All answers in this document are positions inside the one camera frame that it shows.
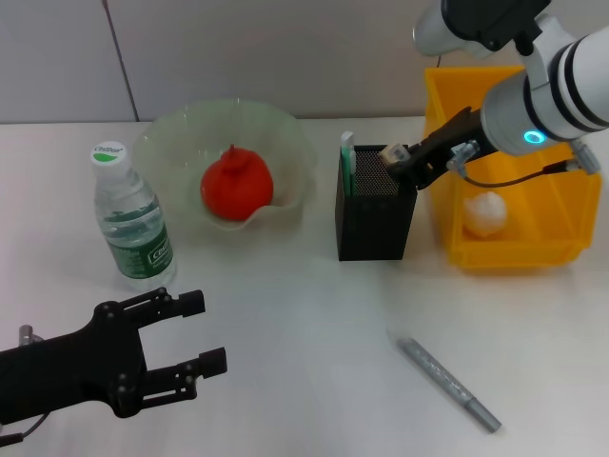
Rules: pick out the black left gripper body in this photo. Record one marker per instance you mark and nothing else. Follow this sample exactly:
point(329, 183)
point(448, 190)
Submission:
point(71, 371)

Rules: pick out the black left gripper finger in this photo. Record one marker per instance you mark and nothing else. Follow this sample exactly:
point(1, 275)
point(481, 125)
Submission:
point(190, 304)
point(214, 363)

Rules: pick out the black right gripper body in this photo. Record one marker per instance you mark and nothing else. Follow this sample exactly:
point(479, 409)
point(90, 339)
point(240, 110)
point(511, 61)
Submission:
point(452, 143)

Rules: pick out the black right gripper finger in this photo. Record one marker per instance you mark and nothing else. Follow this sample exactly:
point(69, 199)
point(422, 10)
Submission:
point(418, 150)
point(408, 172)

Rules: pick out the beige eraser with barcode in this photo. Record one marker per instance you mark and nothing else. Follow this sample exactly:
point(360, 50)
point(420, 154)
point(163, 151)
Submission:
point(395, 153)

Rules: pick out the green white pen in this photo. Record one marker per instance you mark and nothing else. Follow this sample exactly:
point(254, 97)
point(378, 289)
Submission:
point(348, 166)

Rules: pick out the white paper ball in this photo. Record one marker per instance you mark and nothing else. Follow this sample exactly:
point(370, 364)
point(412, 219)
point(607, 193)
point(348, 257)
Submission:
point(485, 212)

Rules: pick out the clear green-label water bottle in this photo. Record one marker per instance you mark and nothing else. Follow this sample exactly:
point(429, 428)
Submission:
point(128, 214)

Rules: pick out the orange fruit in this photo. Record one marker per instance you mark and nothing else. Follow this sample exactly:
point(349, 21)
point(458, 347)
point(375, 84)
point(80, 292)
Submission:
point(238, 188)

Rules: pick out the grey marker pen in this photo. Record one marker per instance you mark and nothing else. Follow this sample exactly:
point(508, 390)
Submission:
point(442, 381)

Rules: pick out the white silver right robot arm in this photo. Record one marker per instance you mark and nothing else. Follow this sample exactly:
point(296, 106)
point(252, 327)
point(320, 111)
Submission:
point(547, 95)

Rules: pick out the black mesh pen holder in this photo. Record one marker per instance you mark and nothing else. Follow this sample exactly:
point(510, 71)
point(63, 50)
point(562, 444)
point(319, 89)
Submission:
point(371, 228)

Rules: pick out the green glass fruit plate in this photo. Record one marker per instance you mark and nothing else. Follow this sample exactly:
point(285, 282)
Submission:
point(266, 138)

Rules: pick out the yellow plastic bin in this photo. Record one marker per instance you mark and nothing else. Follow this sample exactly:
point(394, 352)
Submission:
point(523, 214)

